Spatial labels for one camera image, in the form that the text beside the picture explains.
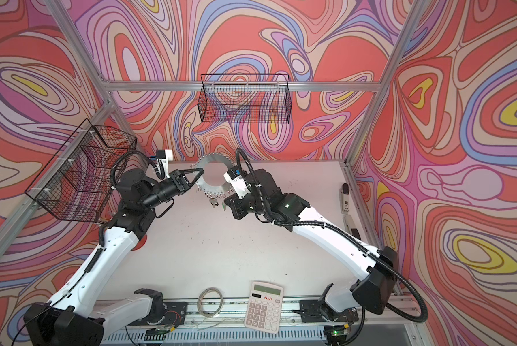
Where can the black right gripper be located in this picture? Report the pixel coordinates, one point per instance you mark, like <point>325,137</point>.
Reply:
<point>237,205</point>

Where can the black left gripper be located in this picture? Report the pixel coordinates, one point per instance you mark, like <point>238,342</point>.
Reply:
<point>178,182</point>

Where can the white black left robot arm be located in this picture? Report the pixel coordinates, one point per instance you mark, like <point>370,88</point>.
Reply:
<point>69,317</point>

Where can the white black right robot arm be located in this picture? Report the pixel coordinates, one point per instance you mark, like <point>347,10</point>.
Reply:
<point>374,271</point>

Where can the red pencil cup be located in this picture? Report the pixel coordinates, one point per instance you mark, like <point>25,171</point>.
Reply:
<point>140,243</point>

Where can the white desk calculator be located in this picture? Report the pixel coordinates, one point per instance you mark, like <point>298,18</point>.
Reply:
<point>263,313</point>

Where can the white black remote control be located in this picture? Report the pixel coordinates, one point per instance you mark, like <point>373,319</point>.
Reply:
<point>345,198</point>

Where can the clear tape roll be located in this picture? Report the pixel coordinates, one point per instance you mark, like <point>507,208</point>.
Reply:
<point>210,303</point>

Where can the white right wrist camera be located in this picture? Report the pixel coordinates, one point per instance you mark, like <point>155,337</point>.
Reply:
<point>234,177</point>

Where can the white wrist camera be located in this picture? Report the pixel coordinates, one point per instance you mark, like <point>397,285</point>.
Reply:
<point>234,177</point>
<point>162,159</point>

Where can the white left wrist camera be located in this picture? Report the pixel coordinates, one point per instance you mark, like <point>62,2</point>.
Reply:
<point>162,159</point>

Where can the black wire basket back wall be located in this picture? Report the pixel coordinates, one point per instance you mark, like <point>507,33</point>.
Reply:
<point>245,98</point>

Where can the black wire basket wall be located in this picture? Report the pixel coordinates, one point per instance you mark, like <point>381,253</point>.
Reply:
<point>245,98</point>
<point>75,184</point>

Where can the black wire basket left wall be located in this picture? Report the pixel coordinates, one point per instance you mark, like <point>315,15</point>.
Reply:
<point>75,184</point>

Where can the aluminium front rail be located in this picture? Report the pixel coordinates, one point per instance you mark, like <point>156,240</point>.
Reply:
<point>229,326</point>

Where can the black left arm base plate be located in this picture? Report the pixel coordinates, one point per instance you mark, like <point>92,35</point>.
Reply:
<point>174,314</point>

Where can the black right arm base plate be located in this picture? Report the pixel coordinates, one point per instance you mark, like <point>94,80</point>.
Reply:
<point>318,311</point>

